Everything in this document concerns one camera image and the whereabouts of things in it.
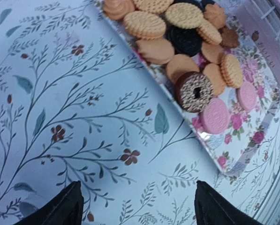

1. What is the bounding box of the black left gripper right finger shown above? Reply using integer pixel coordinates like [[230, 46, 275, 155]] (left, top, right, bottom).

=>
[[194, 180, 261, 225]]

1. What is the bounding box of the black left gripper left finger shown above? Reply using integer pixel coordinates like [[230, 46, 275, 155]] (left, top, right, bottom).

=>
[[17, 181, 84, 225]]

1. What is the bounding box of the pink sandwich cookie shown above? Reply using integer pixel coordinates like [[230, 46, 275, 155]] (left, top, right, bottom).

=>
[[236, 81, 257, 111], [200, 97, 230, 135]]

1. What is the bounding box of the floral rectangular tray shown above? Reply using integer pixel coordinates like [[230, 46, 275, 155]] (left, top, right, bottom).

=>
[[96, 0, 280, 181]]

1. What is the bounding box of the chocolate sprinkle cookie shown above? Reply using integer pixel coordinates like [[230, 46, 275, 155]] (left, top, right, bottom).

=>
[[174, 71, 213, 113]]

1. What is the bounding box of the black sandwich cookie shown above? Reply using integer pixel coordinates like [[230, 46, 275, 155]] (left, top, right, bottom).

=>
[[166, 25, 203, 57]]

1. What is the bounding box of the round beige biscuit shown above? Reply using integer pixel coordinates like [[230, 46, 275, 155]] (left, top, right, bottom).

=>
[[134, 0, 174, 15], [123, 11, 166, 40]]

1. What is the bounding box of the beige sandwich biscuit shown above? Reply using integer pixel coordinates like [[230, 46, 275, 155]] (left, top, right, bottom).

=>
[[165, 2, 204, 29]]

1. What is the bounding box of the pink divided cookie tin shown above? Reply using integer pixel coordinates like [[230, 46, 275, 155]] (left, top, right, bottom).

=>
[[234, 0, 280, 88]]

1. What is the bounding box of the orange swirl cookie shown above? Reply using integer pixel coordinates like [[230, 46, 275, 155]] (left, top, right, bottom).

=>
[[102, 0, 136, 20]]

